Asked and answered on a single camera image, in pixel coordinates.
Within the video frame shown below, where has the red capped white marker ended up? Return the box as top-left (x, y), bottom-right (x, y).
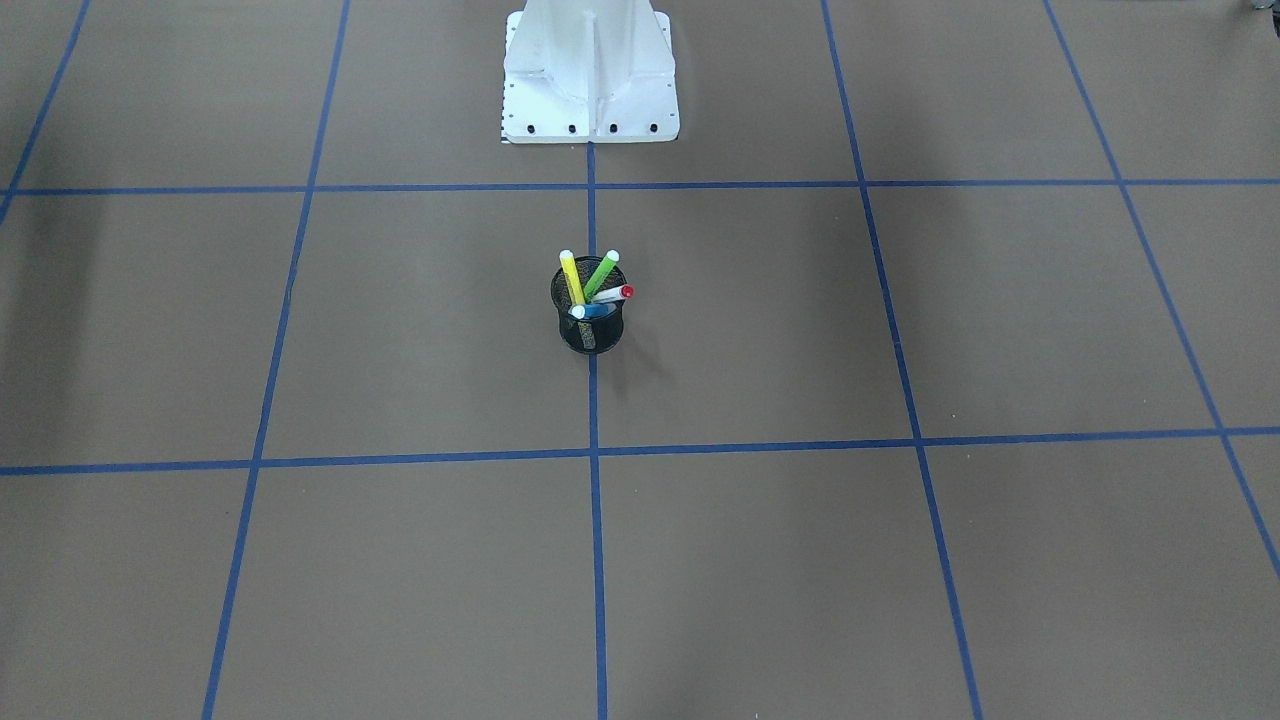
top-left (590, 284), bottom-right (635, 304)

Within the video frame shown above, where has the blue highlighter pen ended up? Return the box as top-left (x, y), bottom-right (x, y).
top-left (568, 304), bottom-right (618, 322)

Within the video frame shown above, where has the green highlighter pen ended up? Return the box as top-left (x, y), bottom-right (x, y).
top-left (582, 250), bottom-right (620, 301)

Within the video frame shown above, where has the black mesh pen holder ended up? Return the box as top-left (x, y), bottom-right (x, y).
top-left (550, 255), bottom-right (627, 355)

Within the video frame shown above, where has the yellow highlighter pen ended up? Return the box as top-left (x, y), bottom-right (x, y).
top-left (559, 249), bottom-right (586, 306)

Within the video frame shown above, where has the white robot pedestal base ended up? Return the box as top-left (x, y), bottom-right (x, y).
top-left (500, 1), bottom-right (681, 145)

